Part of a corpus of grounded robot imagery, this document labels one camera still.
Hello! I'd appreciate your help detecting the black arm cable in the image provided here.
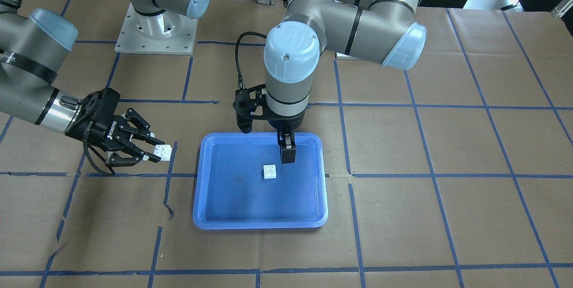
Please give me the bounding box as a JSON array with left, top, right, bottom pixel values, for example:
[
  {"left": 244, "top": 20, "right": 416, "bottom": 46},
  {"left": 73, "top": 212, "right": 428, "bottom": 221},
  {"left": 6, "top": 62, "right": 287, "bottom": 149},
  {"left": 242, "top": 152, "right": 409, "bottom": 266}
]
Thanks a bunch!
[{"left": 235, "top": 32, "right": 269, "bottom": 91}]

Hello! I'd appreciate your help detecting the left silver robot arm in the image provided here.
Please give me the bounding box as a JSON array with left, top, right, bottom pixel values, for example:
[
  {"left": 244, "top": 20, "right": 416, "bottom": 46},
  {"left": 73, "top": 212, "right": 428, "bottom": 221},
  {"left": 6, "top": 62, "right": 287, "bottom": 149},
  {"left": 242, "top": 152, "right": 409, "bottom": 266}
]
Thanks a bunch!
[{"left": 263, "top": 0, "right": 427, "bottom": 163}]

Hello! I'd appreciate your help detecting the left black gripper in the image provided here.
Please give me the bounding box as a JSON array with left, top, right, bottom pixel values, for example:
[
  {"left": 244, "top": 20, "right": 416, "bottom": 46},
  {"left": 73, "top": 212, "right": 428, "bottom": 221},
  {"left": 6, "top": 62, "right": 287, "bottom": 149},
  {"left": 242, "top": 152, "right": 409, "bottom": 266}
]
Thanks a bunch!
[{"left": 263, "top": 100, "right": 308, "bottom": 164}]

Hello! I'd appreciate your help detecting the white building block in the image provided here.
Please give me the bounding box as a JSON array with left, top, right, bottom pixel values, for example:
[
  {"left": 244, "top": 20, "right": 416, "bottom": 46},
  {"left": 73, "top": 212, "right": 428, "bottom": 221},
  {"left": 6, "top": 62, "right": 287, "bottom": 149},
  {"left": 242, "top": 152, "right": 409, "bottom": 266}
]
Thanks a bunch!
[
  {"left": 262, "top": 165, "right": 278, "bottom": 180},
  {"left": 153, "top": 144, "right": 173, "bottom": 161}
]

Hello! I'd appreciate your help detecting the blue plastic tray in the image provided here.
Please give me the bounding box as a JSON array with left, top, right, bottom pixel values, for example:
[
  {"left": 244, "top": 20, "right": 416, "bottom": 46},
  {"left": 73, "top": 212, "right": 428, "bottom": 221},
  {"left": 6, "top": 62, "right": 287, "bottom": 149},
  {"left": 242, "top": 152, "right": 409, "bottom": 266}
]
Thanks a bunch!
[{"left": 192, "top": 133, "right": 328, "bottom": 230}]

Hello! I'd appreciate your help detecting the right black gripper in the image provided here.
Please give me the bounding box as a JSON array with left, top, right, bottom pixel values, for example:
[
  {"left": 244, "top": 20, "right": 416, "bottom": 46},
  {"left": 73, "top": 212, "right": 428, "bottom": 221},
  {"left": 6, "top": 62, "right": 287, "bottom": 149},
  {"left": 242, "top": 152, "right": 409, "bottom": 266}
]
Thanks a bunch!
[{"left": 65, "top": 88, "right": 166, "bottom": 165}]

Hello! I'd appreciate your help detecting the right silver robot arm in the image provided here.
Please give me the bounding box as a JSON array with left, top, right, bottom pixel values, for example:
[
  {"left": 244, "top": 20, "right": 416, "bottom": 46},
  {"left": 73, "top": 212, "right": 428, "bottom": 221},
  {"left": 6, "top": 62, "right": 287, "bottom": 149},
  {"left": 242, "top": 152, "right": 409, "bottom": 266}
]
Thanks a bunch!
[{"left": 0, "top": 0, "right": 210, "bottom": 168}]

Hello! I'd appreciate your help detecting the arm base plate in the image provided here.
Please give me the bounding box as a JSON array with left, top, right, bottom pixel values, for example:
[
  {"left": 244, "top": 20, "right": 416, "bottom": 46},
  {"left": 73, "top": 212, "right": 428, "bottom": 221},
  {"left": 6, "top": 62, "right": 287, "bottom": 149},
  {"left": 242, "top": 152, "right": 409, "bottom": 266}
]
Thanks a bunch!
[
  {"left": 115, "top": 4, "right": 198, "bottom": 56},
  {"left": 335, "top": 52, "right": 361, "bottom": 60}
]

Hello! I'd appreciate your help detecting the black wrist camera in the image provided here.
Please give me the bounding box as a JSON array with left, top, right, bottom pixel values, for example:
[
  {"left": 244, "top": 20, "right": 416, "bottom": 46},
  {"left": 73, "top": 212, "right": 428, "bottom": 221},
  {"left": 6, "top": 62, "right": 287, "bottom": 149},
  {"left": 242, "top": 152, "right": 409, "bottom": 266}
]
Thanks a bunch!
[{"left": 232, "top": 83, "right": 268, "bottom": 133}]

